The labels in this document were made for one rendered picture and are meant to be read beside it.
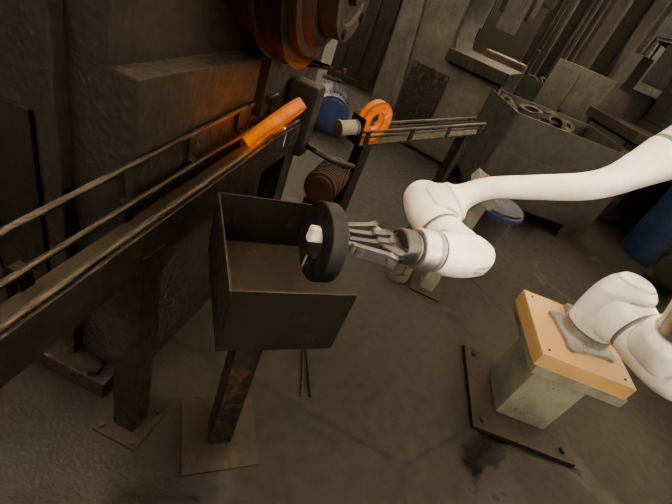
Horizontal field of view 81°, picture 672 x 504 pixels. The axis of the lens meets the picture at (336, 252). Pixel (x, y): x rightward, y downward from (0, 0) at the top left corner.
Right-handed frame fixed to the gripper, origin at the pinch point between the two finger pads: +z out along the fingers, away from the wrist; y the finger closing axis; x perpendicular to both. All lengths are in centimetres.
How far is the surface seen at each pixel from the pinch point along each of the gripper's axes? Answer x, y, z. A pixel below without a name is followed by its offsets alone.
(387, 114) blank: 4, 80, -47
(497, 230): -33, 75, -132
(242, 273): -12.8, 1.4, 12.6
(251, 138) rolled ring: -1.2, 38.9, 9.1
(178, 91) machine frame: 10.0, 25.8, 27.7
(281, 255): -11.8, 7.2, 3.8
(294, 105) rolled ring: 9.5, 39.9, 1.0
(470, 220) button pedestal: -23, 62, -97
